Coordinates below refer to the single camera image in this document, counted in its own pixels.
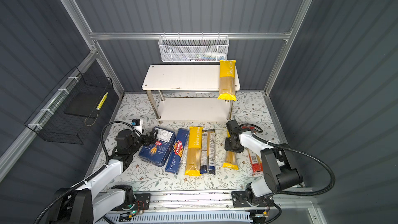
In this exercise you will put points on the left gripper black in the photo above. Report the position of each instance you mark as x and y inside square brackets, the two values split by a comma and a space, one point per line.
[147, 142]

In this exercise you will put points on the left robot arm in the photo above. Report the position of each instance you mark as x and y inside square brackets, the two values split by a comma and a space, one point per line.
[84, 203]

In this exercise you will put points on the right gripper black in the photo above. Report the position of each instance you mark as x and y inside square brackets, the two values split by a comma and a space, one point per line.
[227, 146]

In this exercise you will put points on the tubes in white basket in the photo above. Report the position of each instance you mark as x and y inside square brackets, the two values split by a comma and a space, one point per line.
[207, 57]

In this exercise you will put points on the yellow Pastatime spaghetti bag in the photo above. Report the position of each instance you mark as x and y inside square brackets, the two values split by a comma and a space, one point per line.
[230, 160]
[227, 88]

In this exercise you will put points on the red spaghetti bag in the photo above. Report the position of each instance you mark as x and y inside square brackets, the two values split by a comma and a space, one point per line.
[256, 163]

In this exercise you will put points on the black wire basket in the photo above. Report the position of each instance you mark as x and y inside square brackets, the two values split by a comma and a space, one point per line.
[71, 113]

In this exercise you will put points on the slim blue Barilla spaghetti box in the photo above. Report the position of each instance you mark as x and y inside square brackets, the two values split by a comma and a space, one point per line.
[175, 158]

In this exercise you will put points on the dark blue spaghetti bag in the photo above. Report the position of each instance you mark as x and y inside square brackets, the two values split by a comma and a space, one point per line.
[208, 152]

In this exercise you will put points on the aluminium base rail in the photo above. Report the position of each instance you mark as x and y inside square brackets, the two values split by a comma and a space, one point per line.
[217, 207]

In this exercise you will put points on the large blue Barilla box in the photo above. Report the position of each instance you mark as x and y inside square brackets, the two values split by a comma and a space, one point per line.
[158, 152]

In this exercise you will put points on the aluminium frame profile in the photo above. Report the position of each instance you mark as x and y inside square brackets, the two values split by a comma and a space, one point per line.
[96, 51]

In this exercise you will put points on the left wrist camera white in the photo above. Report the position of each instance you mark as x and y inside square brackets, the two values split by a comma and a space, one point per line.
[137, 124]

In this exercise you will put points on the yellow spaghetti bag centre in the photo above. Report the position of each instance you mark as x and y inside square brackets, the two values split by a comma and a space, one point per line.
[194, 152]

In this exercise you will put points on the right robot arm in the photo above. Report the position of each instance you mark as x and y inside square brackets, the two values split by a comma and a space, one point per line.
[280, 170]

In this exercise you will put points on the yellow marker in basket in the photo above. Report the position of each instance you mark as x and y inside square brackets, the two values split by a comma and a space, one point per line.
[101, 102]

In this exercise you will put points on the white two-tier shelf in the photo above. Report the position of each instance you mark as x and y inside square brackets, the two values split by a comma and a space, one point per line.
[186, 93]

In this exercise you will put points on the white wire mesh basket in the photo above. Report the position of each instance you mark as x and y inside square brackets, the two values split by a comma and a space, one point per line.
[174, 50]

